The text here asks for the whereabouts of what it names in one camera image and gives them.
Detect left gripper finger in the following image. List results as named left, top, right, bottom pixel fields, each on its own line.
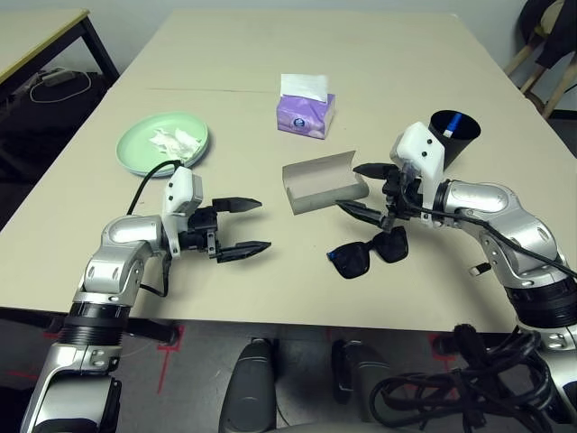
left=212, top=197, right=262, bottom=214
left=215, top=242, right=271, bottom=265

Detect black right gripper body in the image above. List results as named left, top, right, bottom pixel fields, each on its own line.
left=382, top=167, right=425, bottom=229

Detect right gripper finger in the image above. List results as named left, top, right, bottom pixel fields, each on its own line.
left=335, top=201, right=389, bottom=226
left=353, top=163, right=400, bottom=180

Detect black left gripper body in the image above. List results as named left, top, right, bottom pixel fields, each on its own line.
left=179, top=207, right=222, bottom=261

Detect black sunglasses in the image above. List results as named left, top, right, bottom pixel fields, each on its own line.
left=326, top=225, right=410, bottom=280

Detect grey glasses case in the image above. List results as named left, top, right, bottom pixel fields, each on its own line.
left=281, top=150, right=370, bottom=216

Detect white tissue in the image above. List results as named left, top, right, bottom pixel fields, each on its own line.
left=149, top=127, right=203, bottom=160

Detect light green plate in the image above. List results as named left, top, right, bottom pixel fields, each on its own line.
left=115, top=111, right=209, bottom=176

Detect black cup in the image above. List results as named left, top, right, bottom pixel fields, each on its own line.
left=427, top=109, right=482, bottom=170

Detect purple tissue pack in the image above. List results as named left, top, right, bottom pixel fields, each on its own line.
left=275, top=73, right=337, bottom=140

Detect robot left leg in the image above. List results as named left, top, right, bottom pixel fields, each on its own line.
left=218, top=337, right=279, bottom=433

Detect robot leg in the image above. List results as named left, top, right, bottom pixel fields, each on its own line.
left=218, top=337, right=279, bottom=433
left=332, top=340, right=393, bottom=423

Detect robot right leg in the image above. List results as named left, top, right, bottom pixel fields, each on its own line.
left=332, top=340, right=393, bottom=423

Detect grey robot torso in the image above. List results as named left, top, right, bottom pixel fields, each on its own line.
left=270, top=421, right=380, bottom=433

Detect grey power strip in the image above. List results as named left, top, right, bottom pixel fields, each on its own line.
left=41, top=67, right=76, bottom=87

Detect wooden stool with black jacket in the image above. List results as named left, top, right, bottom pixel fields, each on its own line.
left=517, top=0, right=577, bottom=69

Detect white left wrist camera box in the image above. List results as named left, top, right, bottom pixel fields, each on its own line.
left=160, top=166, right=205, bottom=261

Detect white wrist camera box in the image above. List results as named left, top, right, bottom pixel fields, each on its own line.
left=160, top=166, right=205, bottom=261
left=389, top=121, right=447, bottom=222

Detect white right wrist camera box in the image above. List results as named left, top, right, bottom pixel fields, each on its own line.
left=389, top=121, right=447, bottom=222

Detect black left camera cable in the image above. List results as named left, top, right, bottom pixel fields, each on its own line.
left=127, top=160, right=186, bottom=299

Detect black camera cable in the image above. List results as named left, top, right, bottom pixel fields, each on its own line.
left=127, top=160, right=186, bottom=299
left=396, top=180, right=577, bottom=276

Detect black right camera cable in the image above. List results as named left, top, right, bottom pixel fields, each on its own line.
left=396, top=180, right=577, bottom=276

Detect white power cable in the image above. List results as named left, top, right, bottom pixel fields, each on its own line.
left=30, top=71, right=92, bottom=104

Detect black cable bundle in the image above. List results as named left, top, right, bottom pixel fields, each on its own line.
left=369, top=323, right=560, bottom=433

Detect beige side table black frame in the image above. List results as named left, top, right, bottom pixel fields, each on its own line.
left=0, top=8, right=121, bottom=87

